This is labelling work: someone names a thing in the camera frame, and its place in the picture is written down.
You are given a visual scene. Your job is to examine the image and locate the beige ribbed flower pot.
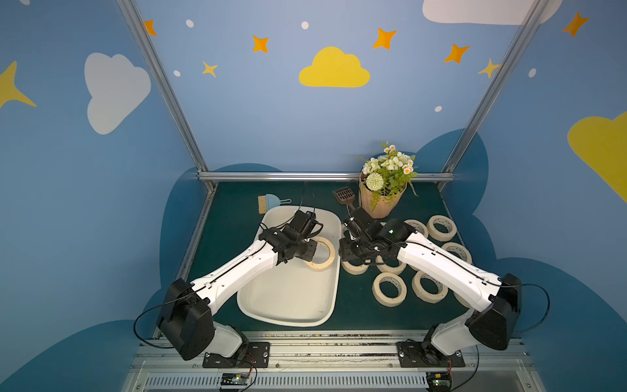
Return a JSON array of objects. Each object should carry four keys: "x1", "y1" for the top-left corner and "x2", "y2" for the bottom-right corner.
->
[{"x1": 359, "y1": 175, "x2": 408, "y2": 219}]

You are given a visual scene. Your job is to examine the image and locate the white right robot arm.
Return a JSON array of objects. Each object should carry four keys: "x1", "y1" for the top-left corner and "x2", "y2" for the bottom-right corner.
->
[{"x1": 340, "y1": 208, "x2": 522, "y2": 359}]

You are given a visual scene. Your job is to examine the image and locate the brown slotted litter scoop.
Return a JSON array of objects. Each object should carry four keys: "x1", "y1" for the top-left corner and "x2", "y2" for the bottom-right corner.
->
[{"x1": 332, "y1": 186, "x2": 356, "y2": 206}]

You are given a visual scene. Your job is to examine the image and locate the white plastic storage box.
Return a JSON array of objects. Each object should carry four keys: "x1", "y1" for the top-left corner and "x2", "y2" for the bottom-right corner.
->
[{"x1": 237, "y1": 208, "x2": 343, "y2": 328}]

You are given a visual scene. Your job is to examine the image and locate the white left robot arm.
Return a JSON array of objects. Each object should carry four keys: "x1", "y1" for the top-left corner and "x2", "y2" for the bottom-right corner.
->
[{"x1": 156, "y1": 210, "x2": 323, "y2": 360}]

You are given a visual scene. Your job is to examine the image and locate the aluminium rail frame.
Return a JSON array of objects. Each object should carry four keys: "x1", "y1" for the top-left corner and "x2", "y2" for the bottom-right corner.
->
[{"x1": 122, "y1": 330, "x2": 545, "y2": 391}]

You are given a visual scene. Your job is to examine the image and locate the cream masking tape roll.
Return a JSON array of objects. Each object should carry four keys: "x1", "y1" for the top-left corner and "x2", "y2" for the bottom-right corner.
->
[
  {"x1": 427, "y1": 215, "x2": 457, "y2": 243},
  {"x1": 442, "y1": 242, "x2": 473, "y2": 265},
  {"x1": 404, "y1": 219, "x2": 429, "y2": 238},
  {"x1": 341, "y1": 261, "x2": 369, "y2": 275},
  {"x1": 411, "y1": 271, "x2": 448, "y2": 304},
  {"x1": 375, "y1": 256, "x2": 407, "y2": 275},
  {"x1": 305, "y1": 236, "x2": 336, "y2": 272},
  {"x1": 372, "y1": 272, "x2": 408, "y2": 308},
  {"x1": 453, "y1": 292, "x2": 473, "y2": 309}
]

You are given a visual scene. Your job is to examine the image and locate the white and green artificial flowers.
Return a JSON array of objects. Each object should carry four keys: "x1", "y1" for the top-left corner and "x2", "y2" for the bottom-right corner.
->
[{"x1": 360, "y1": 142, "x2": 417, "y2": 195}]

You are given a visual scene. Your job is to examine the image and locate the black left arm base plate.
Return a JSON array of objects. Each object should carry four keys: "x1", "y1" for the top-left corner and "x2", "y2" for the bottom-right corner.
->
[{"x1": 202, "y1": 341, "x2": 271, "y2": 368}]

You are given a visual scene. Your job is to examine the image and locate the blue dustpan with brush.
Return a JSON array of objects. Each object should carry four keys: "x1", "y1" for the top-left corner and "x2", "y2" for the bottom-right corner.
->
[{"x1": 257, "y1": 194, "x2": 292, "y2": 215}]

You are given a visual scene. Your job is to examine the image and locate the left green circuit board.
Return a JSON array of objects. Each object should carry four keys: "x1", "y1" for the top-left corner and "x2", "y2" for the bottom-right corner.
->
[{"x1": 220, "y1": 372, "x2": 253, "y2": 389}]

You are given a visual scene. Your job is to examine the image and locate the right green circuit board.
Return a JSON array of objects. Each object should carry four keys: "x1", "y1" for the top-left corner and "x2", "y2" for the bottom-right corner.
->
[{"x1": 426, "y1": 372, "x2": 452, "y2": 391}]

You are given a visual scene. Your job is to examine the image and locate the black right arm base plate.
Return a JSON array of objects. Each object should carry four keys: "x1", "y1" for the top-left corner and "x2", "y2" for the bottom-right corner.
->
[{"x1": 396, "y1": 340, "x2": 465, "y2": 368}]

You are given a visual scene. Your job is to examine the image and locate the green circuit board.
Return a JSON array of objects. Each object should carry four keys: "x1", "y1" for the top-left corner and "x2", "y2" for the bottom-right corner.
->
[
  {"x1": 426, "y1": 372, "x2": 452, "y2": 391},
  {"x1": 220, "y1": 372, "x2": 253, "y2": 389}
]

